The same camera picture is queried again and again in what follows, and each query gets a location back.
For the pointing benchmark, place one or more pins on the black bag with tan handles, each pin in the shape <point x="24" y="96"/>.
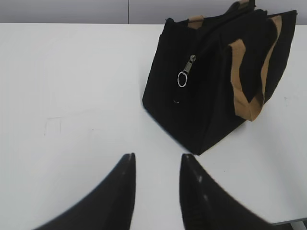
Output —
<point x="241" y="56"/>

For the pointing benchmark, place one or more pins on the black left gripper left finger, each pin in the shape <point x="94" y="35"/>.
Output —
<point x="109" y="206"/>

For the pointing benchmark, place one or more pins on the metal zipper pull with ring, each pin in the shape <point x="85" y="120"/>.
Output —
<point x="182" y="77"/>

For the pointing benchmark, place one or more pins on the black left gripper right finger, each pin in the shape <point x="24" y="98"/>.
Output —
<point x="205" y="205"/>

